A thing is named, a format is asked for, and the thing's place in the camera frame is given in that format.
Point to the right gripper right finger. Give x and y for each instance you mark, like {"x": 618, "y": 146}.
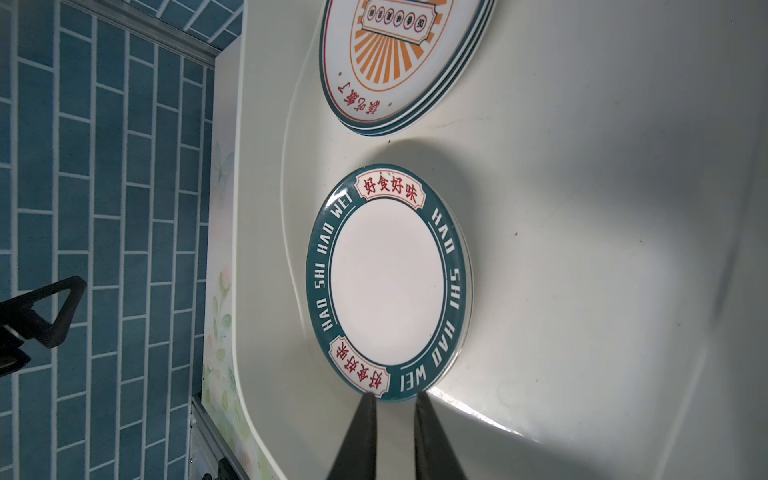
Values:
{"x": 435, "y": 459}

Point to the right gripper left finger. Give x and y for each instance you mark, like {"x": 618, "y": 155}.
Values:
{"x": 356, "y": 458}

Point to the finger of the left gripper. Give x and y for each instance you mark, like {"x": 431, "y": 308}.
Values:
{"x": 44, "y": 315}

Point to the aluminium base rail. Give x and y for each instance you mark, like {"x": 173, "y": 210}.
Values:
{"x": 209, "y": 457}

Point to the green rim plate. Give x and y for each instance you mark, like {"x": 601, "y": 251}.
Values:
{"x": 388, "y": 282}

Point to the white plastic bin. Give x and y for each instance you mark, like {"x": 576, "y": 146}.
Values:
{"x": 607, "y": 164}

